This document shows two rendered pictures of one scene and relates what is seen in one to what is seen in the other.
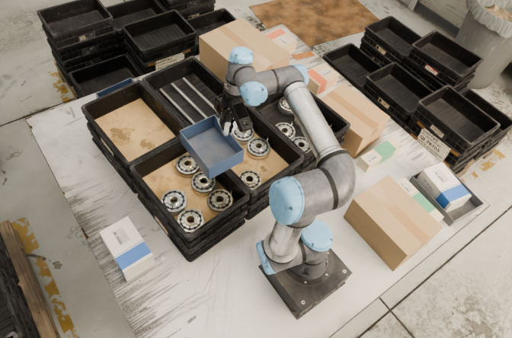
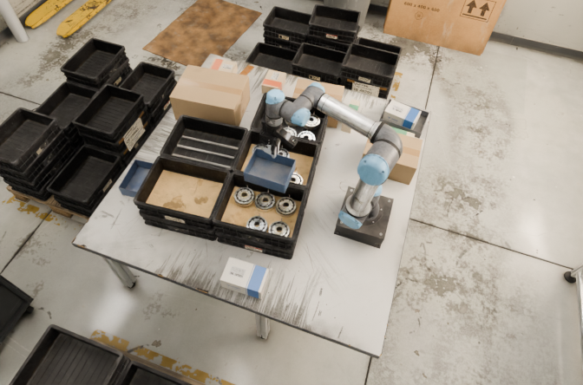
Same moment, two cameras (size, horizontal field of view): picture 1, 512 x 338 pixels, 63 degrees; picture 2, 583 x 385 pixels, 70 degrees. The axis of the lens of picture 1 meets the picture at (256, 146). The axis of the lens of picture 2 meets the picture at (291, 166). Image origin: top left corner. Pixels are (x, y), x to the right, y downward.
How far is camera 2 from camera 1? 0.76 m
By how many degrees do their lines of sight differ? 19
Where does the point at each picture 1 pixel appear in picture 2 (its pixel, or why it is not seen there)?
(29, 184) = (75, 303)
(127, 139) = (183, 205)
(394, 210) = not seen: hidden behind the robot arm
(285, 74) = (311, 94)
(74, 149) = (137, 239)
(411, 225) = (406, 149)
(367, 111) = (328, 90)
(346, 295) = (395, 216)
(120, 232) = (235, 270)
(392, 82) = (308, 59)
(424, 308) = (419, 202)
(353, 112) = not seen: hidden behind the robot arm
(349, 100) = not seen: hidden behind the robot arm
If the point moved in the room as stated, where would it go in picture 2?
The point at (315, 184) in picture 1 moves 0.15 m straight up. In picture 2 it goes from (385, 150) to (395, 124)
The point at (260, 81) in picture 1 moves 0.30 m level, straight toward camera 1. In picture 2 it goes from (301, 107) to (343, 159)
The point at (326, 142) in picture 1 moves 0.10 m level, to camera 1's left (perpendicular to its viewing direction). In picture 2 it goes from (369, 123) to (348, 132)
